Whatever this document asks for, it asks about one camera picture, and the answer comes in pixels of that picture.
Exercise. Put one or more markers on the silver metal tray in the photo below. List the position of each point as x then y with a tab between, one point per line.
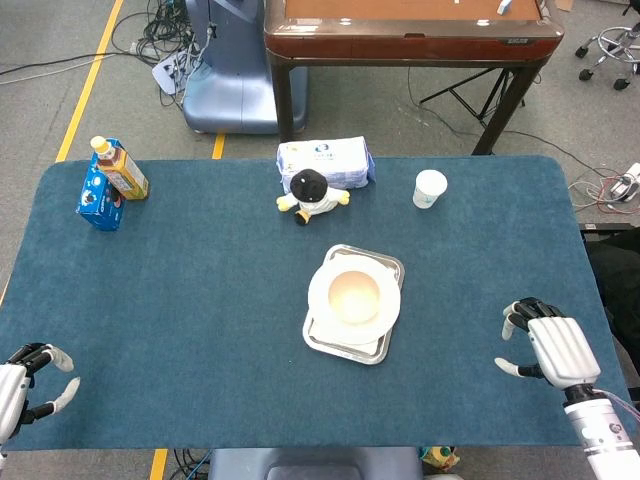
350	354

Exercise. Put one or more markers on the white tissue pack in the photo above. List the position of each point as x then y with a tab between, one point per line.
340	160

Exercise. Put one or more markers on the office chair wheel base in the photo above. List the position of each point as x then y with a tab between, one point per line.
612	42

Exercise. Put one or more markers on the tea bottle yellow cap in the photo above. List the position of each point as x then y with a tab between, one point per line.
125	175

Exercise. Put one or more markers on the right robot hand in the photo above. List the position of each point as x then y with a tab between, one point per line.
562	347

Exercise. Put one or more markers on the blue cookie box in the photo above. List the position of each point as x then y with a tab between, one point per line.
97	202

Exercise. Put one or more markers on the white blue small box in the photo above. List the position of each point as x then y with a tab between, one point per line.
504	6

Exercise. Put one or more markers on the white power strip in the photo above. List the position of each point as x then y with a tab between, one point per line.
627	180
165	72

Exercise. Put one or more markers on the white round plate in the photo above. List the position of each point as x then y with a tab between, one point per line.
354	297

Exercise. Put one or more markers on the white paper cup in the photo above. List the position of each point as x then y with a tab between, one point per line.
429	187

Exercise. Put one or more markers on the brown mahjong table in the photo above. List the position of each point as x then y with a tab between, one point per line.
410	42

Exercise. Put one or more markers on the blue felt table cover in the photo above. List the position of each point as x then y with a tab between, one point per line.
200	310

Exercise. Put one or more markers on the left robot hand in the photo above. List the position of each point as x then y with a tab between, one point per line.
12	385

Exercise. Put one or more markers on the plush doll black head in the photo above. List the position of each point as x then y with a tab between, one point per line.
310	187

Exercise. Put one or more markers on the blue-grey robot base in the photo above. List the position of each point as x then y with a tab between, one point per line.
235	75

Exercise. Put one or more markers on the yellow toy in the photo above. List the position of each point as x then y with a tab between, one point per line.
440	457

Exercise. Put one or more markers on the grey robot torso base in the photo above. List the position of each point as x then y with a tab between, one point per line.
310	465

